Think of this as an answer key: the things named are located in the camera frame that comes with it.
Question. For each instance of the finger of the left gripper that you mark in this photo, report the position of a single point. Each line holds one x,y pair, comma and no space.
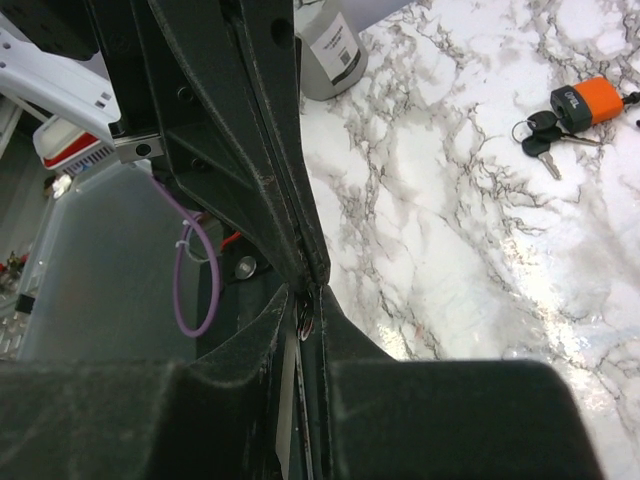
213,43
274,60

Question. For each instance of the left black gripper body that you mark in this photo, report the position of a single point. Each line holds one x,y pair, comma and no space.
121,29

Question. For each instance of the single small silver key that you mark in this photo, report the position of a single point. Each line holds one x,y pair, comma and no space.
305,316

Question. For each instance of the orange black padlock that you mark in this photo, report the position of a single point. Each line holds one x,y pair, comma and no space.
588,103

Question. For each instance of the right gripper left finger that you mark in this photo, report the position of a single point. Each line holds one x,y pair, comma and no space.
223,416

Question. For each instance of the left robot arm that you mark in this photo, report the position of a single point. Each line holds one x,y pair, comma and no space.
56,64

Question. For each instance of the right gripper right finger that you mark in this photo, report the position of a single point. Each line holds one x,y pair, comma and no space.
442,419

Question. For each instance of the black headed key bunch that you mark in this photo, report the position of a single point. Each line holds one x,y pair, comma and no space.
537,133

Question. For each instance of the grey tape roll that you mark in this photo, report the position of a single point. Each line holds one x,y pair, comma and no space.
333,57

